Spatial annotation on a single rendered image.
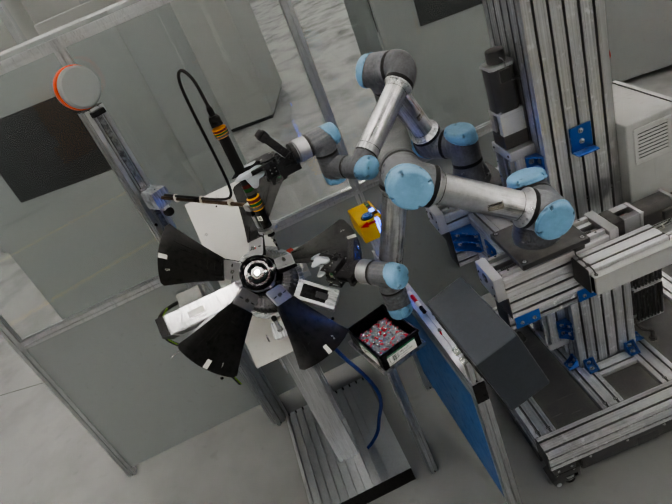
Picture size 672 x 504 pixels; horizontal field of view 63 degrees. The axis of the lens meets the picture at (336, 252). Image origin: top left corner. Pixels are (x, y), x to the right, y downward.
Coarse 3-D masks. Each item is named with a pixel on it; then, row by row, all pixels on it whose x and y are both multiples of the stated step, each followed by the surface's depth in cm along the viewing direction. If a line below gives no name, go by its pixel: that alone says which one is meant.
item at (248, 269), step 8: (256, 256) 181; (264, 256) 181; (248, 264) 181; (256, 264) 181; (264, 264) 181; (272, 264) 180; (240, 272) 180; (248, 272) 180; (264, 272) 180; (272, 272) 180; (248, 280) 180; (256, 280) 180; (264, 280) 180; (272, 280) 179; (280, 280) 190; (248, 288) 179; (256, 288) 179; (264, 288) 179; (264, 296) 189
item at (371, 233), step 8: (352, 208) 226; (360, 208) 224; (352, 216) 221; (360, 216) 219; (376, 216) 214; (360, 224) 214; (376, 224) 215; (360, 232) 217; (368, 232) 216; (376, 232) 217; (368, 240) 217
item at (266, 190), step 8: (240, 184) 197; (264, 184) 190; (272, 184) 188; (280, 184) 187; (240, 192) 196; (256, 192) 191; (264, 192) 189; (272, 192) 187; (240, 200) 196; (264, 200) 188; (272, 200) 186; (240, 208) 196; (248, 216) 192; (248, 224) 192; (248, 232) 191; (256, 232) 188; (248, 240) 191
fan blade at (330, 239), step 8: (336, 224) 195; (344, 224) 194; (328, 232) 193; (336, 232) 191; (344, 232) 190; (352, 232) 189; (312, 240) 192; (320, 240) 190; (328, 240) 189; (336, 240) 188; (344, 240) 187; (304, 248) 189; (312, 248) 187; (320, 248) 186; (328, 248) 185; (336, 248) 184; (344, 248) 184; (360, 248) 184; (296, 256) 186; (304, 256) 184; (312, 256) 183; (360, 256) 181
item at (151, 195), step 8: (144, 192) 215; (152, 192) 212; (160, 192) 213; (168, 192) 215; (144, 200) 217; (152, 200) 212; (160, 200) 213; (168, 200) 216; (152, 208) 217; (160, 208) 214
